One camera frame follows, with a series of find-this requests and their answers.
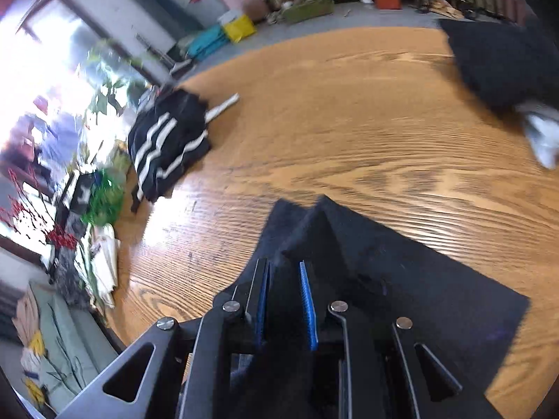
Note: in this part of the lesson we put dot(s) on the teal bags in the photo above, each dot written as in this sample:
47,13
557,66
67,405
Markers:
207,42

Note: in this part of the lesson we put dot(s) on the white cloth pile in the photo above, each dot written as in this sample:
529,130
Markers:
102,262

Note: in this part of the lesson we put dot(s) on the black box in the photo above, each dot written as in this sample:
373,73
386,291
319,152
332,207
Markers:
83,194

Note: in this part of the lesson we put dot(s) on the yellow bag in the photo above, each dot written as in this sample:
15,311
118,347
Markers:
239,29

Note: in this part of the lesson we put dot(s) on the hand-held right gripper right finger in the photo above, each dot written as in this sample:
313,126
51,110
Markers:
308,310

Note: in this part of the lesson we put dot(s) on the grey folded cloth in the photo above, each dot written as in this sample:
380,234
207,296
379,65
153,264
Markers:
543,135

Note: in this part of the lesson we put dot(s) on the red flower decoration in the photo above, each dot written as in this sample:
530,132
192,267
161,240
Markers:
39,222

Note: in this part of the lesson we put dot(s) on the green potted plant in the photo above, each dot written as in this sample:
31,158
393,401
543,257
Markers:
118,78

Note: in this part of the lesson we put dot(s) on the olive green box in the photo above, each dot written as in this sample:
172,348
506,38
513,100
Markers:
309,11

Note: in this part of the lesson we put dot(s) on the black t-shirt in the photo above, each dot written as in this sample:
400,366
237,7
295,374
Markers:
393,279

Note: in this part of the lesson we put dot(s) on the navy white striped sweater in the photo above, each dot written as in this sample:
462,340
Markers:
170,148

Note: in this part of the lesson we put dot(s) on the white stick vacuum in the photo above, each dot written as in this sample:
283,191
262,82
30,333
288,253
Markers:
168,54

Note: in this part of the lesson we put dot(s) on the green floral sofa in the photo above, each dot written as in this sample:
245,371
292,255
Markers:
61,349

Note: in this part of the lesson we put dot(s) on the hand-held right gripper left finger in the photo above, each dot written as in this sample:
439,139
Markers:
262,314

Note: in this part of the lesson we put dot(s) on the green plastic bag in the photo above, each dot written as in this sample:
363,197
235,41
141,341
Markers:
107,198

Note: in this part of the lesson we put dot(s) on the black sweater pile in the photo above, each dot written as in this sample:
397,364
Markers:
498,61

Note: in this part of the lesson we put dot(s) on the white paper tag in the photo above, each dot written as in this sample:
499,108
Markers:
223,105

